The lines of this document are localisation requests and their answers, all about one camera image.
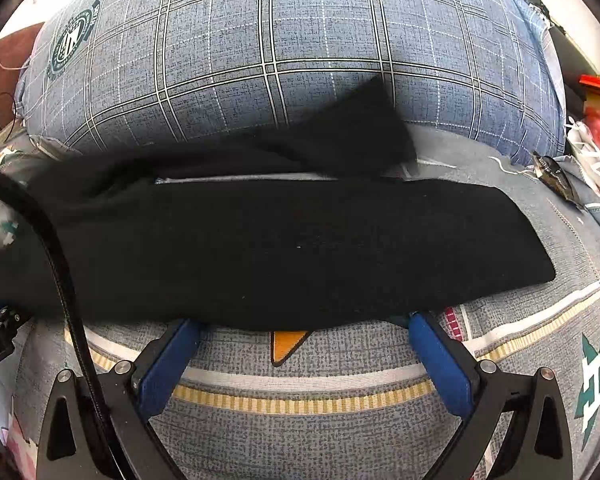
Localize black pants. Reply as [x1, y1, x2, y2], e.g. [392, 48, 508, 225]
[28, 78, 556, 332]

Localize blue plaid pillow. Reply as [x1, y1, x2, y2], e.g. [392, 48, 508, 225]
[15, 0, 566, 166]

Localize grey patterned bed sheet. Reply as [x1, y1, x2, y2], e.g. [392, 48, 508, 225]
[0, 127, 600, 479]

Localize black hair clip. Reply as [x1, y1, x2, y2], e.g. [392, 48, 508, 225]
[532, 152, 583, 209]

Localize black cable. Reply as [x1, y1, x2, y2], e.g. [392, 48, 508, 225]
[0, 162, 127, 480]

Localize brown wooden headboard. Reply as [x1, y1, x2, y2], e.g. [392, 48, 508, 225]
[0, 23, 43, 131]

